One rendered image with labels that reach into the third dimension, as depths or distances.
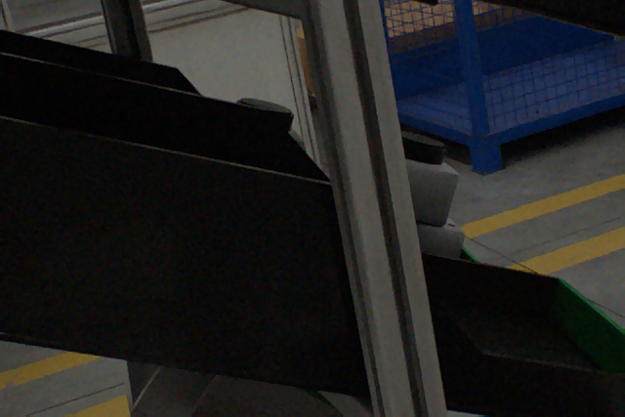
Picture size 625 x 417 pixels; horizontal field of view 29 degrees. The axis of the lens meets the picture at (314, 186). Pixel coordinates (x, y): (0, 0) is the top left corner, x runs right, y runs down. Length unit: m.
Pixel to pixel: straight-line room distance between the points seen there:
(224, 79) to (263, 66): 0.16
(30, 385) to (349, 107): 3.35
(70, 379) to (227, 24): 1.48
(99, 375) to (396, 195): 3.26
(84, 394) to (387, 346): 3.16
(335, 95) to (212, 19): 4.04
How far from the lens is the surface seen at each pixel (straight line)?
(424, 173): 0.62
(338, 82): 0.37
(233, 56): 4.45
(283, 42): 4.51
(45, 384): 3.67
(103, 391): 3.53
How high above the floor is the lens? 1.44
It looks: 17 degrees down
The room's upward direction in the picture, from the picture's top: 11 degrees counter-clockwise
